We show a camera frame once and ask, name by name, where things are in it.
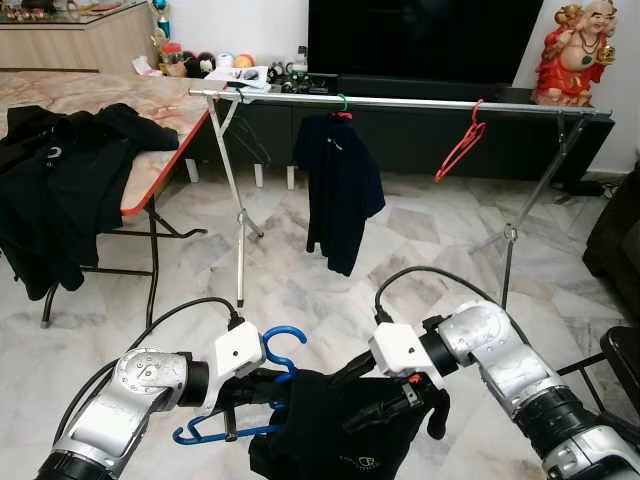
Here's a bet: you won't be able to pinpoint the black jacket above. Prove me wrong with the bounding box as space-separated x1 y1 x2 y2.
0 102 181 301

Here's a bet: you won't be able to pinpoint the light wooden sideboard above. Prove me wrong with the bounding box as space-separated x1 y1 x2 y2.
0 0 159 76

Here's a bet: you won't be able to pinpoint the pink tissue box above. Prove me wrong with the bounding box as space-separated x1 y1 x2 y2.
132 55 161 77

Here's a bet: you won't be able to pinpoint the black television console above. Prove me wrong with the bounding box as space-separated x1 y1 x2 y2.
180 70 616 186

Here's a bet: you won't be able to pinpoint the black wire hanger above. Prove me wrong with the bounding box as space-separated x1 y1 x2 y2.
225 95 273 171

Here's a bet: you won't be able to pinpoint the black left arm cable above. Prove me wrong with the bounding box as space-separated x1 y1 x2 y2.
50 296 246 441

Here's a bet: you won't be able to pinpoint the blue gold trophy ornament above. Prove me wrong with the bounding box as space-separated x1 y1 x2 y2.
152 0 173 41

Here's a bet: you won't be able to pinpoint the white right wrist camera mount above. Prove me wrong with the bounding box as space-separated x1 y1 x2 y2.
368 322 446 389

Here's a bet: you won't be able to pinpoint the stack of white papers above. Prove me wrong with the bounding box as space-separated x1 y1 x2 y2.
205 65 271 93

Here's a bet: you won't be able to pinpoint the marble top folding table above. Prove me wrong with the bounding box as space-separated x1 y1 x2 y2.
0 70 213 329

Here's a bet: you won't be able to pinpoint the red lidded jar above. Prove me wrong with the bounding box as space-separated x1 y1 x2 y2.
160 42 186 78

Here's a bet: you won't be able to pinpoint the blue plastic hanger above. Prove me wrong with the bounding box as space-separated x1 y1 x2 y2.
172 325 309 446

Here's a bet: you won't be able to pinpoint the navy polo shirt red stripes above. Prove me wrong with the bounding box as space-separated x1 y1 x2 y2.
293 112 387 278

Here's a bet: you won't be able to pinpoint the black flat television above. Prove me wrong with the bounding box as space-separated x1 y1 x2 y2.
307 0 546 86

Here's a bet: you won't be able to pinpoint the silver clothes drying rack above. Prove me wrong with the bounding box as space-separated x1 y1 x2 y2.
188 85 616 309

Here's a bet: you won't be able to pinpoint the black soundbar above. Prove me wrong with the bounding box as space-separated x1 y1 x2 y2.
335 72 516 101

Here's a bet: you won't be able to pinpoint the red laughing Buddha statue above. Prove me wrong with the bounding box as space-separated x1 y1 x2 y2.
532 0 619 108

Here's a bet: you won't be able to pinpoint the red plastic hanger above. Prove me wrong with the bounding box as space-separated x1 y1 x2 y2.
434 98 488 184

